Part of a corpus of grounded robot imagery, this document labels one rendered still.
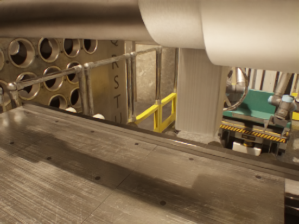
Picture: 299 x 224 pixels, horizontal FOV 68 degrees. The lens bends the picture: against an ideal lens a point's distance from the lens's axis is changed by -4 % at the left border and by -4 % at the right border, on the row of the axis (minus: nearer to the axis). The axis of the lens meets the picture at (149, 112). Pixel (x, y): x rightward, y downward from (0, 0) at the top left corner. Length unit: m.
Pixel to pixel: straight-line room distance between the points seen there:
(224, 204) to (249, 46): 0.36
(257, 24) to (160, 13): 0.11
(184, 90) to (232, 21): 0.22
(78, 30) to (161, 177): 0.38
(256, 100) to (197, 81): 2.11
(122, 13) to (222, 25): 0.17
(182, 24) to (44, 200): 0.45
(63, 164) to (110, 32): 0.40
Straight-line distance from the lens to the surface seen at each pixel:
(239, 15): 0.24
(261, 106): 2.53
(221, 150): 0.66
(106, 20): 0.39
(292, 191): 0.63
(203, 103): 0.43
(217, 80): 0.42
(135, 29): 0.36
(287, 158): 2.68
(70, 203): 0.55
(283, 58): 0.28
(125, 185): 0.56
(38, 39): 2.32
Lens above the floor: 1.29
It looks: 22 degrees down
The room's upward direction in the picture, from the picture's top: straight up
